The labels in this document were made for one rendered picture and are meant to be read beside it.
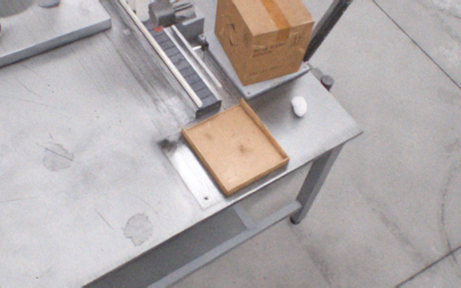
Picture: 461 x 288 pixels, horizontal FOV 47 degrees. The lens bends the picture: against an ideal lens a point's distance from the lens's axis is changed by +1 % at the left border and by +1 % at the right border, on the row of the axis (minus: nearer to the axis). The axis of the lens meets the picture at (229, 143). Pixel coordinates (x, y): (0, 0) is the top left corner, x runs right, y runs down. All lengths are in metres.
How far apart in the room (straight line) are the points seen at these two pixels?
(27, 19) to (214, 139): 0.87
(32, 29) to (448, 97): 2.41
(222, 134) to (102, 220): 0.51
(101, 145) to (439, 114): 2.15
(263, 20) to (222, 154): 0.48
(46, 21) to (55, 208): 0.78
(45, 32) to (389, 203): 1.87
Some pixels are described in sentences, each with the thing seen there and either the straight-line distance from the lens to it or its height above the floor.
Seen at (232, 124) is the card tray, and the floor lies 0.83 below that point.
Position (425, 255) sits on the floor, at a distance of 2.83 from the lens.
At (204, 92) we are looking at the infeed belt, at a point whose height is 0.88.
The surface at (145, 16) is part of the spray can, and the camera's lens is 2.12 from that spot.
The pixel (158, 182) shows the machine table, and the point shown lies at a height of 0.83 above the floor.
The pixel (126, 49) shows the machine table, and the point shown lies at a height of 0.83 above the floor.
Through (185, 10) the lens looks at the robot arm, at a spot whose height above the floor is 1.32.
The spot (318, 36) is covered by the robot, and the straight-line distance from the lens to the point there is 2.64.
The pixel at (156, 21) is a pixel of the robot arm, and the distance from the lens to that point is 1.52.
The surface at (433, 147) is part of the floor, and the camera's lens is 3.19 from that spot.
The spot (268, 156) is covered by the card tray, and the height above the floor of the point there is 0.83.
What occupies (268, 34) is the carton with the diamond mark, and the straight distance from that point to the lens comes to 1.81.
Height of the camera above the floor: 2.37
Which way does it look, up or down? 56 degrees down
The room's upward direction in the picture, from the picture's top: 11 degrees clockwise
